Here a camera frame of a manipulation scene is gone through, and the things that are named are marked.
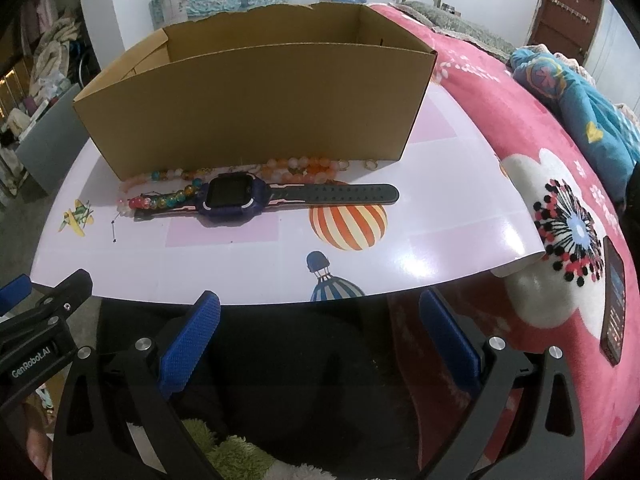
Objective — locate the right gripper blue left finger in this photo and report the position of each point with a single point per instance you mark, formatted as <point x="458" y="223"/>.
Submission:
<point x="115" y="421"/>

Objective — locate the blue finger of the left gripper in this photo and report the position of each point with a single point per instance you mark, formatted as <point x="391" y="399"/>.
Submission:
<point x="15" y="292"/>

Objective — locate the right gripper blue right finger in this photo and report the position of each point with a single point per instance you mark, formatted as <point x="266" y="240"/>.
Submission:
<point x="545" y="439"/>

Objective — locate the dark blue smart watch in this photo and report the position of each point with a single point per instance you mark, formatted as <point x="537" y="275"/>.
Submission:
<point x="240" y="196"/>

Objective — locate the pink floral blanket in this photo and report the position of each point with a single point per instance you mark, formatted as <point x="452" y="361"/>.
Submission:
<point x="559" y="298"/>

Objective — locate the green white plush toy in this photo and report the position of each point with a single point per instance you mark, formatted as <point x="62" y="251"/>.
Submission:
<point x="236" y="458"/>

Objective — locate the grey board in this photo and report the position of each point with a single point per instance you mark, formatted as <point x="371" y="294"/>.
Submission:
<point x="51" y="146"/>

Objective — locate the black smartphone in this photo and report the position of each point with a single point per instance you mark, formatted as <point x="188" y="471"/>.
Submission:
<point x="613" y="326"/>

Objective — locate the brown cardboard box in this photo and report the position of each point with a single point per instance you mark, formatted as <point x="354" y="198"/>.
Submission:
<point x="334" y="80"/>

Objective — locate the blue patterned quilt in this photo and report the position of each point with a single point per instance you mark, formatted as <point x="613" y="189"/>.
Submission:
<point x="605" y="136"/>

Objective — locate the brown wooden door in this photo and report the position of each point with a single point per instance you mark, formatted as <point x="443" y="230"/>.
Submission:
<point x="566" y="26"/>

